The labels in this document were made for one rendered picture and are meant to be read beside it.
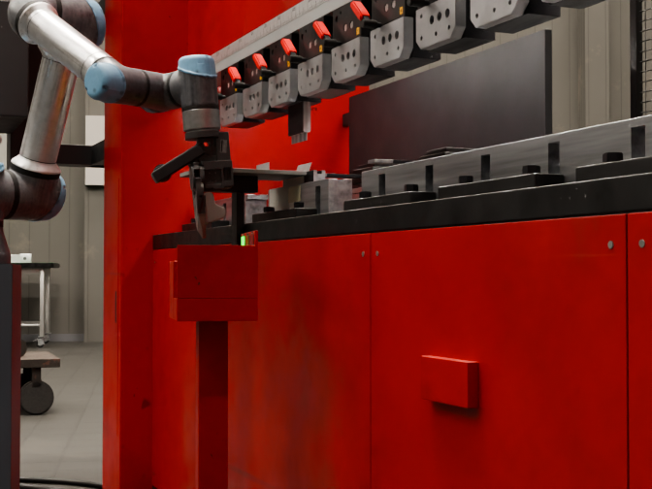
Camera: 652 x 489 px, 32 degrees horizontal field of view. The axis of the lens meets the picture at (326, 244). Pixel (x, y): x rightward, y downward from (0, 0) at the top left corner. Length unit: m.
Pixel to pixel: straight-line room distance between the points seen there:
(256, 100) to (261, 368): 0.76
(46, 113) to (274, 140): 1.20
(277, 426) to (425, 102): 1.17
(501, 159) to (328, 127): 1.91
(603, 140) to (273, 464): 1.21
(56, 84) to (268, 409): 0.88
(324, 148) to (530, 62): 1.12
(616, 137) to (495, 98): 1.31
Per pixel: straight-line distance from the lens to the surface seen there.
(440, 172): 2.07
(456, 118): 3.10
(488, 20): 1.94
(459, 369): 1.73
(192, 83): 2.26
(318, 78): 2.58
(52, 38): 2.42
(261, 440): 2.61
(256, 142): 3.66
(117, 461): 3.58
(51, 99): 2.65
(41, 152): 2.67
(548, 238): 1.56
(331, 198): 2.54
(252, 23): 3.05
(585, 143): 1.71
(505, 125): 2.89
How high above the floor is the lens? 0.75
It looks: 2 degrees up
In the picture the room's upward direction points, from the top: straight up
